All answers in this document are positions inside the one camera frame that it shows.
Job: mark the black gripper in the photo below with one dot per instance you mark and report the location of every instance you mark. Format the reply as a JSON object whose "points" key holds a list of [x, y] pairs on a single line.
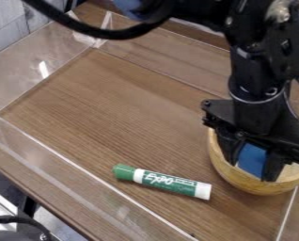
{"points": [[263, 123]]}

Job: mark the blue rectangular block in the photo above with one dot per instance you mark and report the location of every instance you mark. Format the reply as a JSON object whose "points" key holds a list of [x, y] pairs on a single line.
{"points": [[251, 160]]}

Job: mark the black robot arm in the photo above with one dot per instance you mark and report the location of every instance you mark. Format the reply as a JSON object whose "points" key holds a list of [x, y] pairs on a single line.
{"points": [[260, 29]]}

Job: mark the brown wooden bowl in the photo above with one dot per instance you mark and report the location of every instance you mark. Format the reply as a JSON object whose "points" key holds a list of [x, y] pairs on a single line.
{"points": [[243, 180]]}

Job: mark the green Expo marker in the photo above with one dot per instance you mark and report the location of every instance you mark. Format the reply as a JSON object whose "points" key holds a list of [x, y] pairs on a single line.
{"points": [[162, 181]]}

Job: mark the black table leg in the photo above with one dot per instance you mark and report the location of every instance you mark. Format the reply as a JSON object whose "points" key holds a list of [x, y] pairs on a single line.
{"points": [[30, 207]]}

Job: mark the clear acrylic tray wall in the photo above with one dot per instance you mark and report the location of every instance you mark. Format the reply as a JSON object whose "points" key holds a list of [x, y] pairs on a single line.
{"points": [[87, 104]]}

